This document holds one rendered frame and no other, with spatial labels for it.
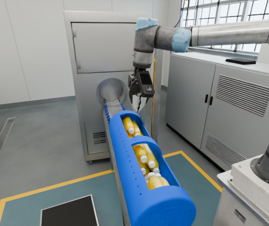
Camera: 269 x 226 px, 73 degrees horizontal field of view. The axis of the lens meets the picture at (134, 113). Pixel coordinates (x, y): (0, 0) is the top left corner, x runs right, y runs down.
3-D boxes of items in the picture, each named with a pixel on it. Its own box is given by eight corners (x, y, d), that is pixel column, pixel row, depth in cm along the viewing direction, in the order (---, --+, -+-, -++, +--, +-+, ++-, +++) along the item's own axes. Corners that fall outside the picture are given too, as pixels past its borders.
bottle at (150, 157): (149, 144, 125) (159, 162, 108) (143, 151, 126) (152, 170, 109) (142, 139, 121) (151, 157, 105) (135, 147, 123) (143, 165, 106)
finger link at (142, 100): (140, 107, 83) (143, 89, 79) (144, 114, 78) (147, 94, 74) (134, 107, 83) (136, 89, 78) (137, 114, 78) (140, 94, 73)
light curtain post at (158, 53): (152, 191, 225) (160, 45, 154) (154, 195, 219) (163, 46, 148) (147, 192, 223) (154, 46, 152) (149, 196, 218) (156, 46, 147)
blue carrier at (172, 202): (140, 138, 162) (143, 109, 150) (190, 238, 85) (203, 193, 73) (108, 141, 155) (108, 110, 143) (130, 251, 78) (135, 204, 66)
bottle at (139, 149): (134, 134, 118) (143, 151, 102) (143, 139, 121) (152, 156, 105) (128, 142, 119) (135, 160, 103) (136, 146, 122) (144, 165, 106)
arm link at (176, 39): (194, 28, 65) (164, 25, 68) (190, 29, 56) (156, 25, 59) (189, 51, 69) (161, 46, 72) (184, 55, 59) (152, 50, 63)
